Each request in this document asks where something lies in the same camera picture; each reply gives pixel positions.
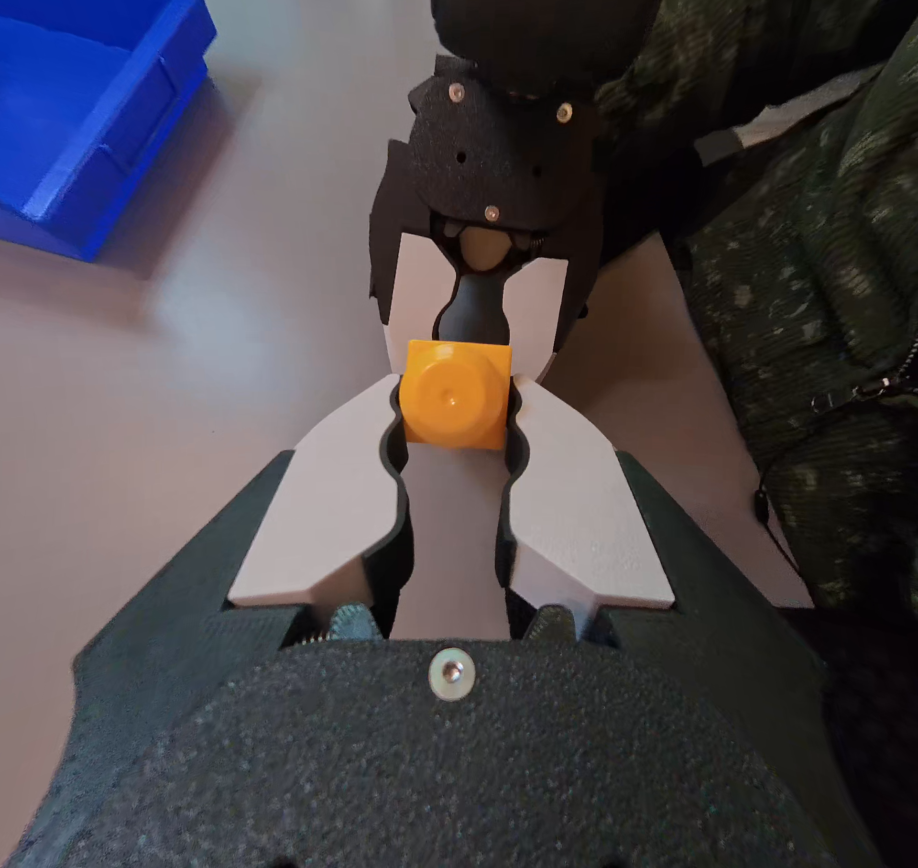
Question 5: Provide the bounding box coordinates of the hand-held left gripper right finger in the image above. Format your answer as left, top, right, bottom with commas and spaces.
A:
495, 376, 677, 621

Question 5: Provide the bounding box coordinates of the black drawstring toggle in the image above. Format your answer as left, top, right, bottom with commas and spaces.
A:
752, 484, 803, 578

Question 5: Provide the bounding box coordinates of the orange mega block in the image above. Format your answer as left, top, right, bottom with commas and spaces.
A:
398, 339, 519, 450

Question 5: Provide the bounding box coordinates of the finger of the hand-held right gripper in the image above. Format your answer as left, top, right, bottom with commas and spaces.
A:
382, 230, 463, 377
501, 257, 572, 385

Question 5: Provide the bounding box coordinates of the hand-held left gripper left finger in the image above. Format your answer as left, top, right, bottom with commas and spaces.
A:
224, 372, 417, 621

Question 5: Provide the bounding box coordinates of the person's green jacket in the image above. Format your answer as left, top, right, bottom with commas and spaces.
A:
674, 43, 918, 611

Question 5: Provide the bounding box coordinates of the person's right forearm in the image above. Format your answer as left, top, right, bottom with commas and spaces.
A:
595, 0, 918, 130

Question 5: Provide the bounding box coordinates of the blue plastic bin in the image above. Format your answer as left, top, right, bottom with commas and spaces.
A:
0, 0, 218, 264

